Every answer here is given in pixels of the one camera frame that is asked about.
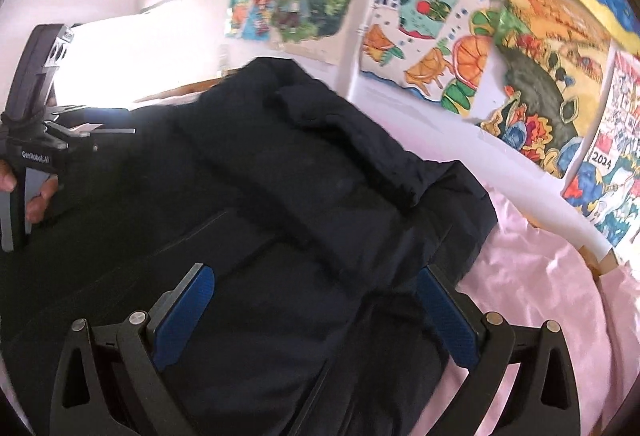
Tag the person left hand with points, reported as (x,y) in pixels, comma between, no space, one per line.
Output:
(36,207)

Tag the yellow landscape drawing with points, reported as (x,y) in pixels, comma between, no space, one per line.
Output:
(555,55)

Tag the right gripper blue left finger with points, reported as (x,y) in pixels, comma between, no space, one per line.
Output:
(176,314)

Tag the pink bed sheet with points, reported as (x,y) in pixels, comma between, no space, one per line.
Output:
(545,369)

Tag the bright window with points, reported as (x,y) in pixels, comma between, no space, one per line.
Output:
(118,61)

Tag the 2024 new year drawing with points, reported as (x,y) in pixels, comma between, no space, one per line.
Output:
(605,188)

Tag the black puffer jacket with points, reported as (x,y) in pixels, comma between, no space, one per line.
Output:
(316,223)

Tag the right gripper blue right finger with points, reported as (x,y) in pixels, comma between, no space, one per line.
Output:
(454,316)

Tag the orange fruit drawing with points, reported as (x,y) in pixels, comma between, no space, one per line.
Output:
(436,50)

